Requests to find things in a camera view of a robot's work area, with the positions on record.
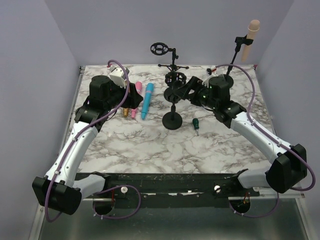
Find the black stand holding teal microphone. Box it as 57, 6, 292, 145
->
162, 84, 183, 130

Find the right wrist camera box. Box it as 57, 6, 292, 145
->
206, 66, 225, 80

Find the beige microphone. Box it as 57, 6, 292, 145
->
241, 19, 260, 62

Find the black round-base shock mount stand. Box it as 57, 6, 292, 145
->
163, 71, 187, 104

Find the pink microphone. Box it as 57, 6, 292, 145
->
131, 81, 143, 119

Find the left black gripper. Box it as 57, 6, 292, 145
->
104, 79, 144, 111

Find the black tripod shock mount stand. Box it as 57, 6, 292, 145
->
150, 42, 190, 73

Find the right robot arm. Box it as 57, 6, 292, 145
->
172, 75, 307, 196

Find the teal microphone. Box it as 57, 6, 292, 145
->
141, 82, 154, 120

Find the gold microphone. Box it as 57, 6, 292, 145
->
122, 108, 129, 118

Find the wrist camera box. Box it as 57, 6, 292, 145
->
109, 65, 127, 88
206, 66, 225, 80

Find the black front mounting rail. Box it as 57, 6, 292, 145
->
87, 173, 260, 209

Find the green handled screwdriver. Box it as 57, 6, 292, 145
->
192, 118, 200, 136

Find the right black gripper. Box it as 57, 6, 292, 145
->
174, 76, 218, 110

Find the black stand holding beige microphone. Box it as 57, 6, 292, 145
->
224, 35, 254, 88

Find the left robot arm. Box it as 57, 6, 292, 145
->
32, 75, 143, 222

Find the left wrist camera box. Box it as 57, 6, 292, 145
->
109, 65, 127, 88

